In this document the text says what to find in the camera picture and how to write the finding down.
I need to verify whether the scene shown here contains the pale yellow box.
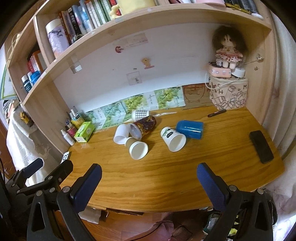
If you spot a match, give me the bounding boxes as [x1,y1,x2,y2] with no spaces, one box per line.
[117,0,158,15]

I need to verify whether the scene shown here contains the brown haired doll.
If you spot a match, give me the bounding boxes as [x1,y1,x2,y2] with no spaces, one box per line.
[212,25,248,70]

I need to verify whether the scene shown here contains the beige printed storage bag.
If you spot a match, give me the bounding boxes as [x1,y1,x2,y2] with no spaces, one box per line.
[209,76,249,110]

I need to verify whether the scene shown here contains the white cylinder tube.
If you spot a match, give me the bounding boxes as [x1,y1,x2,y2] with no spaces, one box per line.
[45,19,70,58]

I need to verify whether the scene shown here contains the yellow green tube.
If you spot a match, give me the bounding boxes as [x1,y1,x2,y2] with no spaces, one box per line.
[70,116,85,130]

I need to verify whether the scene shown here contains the white lace cloth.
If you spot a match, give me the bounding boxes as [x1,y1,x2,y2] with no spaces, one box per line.
[6,111,57,186]

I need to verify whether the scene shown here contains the yellow black packet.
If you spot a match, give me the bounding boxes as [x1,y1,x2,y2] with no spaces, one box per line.
[20,111,35,127]

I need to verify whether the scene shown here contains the white paper cup front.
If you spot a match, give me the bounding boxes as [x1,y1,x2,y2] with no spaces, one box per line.
[124,137,149,160]

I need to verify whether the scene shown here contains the green leaf tissue pack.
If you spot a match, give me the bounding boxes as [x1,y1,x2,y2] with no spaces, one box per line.
[86,107,107,130]
[102,102,127,127]
[120,93,151,114]
[148,86,186,109]

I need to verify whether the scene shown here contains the clear wall hook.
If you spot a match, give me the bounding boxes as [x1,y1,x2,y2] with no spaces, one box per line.
[126,71,142,86]

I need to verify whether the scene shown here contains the white spray bottle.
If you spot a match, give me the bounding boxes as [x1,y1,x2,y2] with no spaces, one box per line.
[60,129,75,146]

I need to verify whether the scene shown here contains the white paper sheet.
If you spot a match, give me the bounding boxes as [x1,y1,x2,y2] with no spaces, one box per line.
[79,207,102,224]

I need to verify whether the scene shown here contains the white floral curtain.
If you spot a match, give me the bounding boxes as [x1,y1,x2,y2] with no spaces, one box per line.
[266,19,296,232]

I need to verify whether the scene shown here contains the black pen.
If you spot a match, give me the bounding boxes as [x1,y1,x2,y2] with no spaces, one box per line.
[207,109,227,118]

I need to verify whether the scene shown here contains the wooden bookshelf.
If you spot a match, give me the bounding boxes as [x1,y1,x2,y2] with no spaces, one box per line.
[5,0,278,158]

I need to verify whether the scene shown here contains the yellow plush toy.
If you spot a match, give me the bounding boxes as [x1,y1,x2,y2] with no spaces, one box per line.
[110,4,122,20]

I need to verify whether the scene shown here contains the checkered paper cup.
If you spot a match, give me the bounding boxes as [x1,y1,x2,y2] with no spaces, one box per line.
[131,109,150,121]

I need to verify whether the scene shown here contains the dark brown patterned cup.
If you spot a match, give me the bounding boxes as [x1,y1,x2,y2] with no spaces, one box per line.
[128,115,158,141]

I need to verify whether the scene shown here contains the pink polka dot case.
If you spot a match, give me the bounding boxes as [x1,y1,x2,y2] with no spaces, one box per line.
[208,61,232,78]

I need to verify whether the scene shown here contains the brown printed cardboard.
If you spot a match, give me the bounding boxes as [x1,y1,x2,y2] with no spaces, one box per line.
[183,84,212,107]

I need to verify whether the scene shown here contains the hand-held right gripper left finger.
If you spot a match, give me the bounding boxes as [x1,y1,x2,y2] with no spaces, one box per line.
[26,163,102,241]

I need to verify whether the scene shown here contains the black phone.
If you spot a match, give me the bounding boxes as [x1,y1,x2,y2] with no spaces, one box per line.
[249,130,275,164]

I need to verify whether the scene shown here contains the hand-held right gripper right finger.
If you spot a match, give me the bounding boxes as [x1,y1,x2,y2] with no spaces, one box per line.
[196,163,278,241]

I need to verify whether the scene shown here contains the plain white paper cup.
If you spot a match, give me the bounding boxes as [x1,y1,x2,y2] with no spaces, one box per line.
[113,124,129,145]

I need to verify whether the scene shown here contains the white cable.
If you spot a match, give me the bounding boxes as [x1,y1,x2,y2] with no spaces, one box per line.
[205,54,264,91]

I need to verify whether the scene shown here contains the red orange books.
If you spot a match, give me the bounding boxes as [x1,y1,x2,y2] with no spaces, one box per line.
[27,50,46,75]

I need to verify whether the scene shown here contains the white leaf print cup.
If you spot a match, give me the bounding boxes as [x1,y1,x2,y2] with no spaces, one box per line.
[160,126,187,152]

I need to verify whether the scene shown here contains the white round device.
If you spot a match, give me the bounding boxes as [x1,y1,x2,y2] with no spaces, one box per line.
[231,66,246,79]

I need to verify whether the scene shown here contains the green cardboard box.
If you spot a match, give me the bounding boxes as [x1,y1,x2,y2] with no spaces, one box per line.
[73,121,96,143]

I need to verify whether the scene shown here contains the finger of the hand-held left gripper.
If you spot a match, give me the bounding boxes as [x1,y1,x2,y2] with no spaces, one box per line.
[6,158,44,187]
[15,159,74,195]

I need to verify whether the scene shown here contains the row of dark books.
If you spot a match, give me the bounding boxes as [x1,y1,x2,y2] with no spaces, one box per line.
[224,0,264,19]

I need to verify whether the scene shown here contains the blue cup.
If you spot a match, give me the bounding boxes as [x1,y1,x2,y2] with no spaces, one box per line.
[176,120,204,140]

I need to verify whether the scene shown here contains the yellow bear sticker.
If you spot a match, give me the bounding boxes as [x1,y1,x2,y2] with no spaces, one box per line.
[142,58,155,69]

